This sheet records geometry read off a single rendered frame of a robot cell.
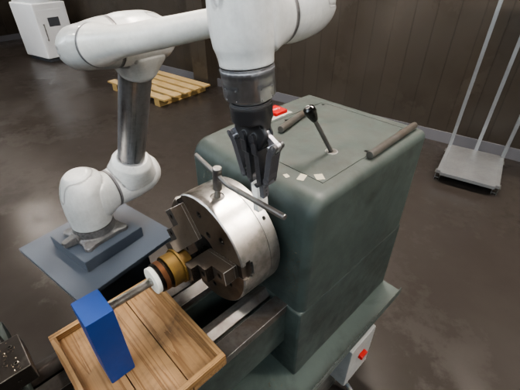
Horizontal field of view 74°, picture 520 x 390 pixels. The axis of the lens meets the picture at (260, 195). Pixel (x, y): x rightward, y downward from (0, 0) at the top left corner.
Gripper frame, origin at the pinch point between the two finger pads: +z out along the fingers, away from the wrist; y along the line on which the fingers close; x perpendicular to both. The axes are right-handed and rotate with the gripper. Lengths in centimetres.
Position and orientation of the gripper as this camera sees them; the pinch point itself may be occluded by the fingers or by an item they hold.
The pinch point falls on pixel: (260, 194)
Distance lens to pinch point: 70.9
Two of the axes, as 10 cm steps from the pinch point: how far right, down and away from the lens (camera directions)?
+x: 7.0, -4.6, 5.5
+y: 7.1, 3.5, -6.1
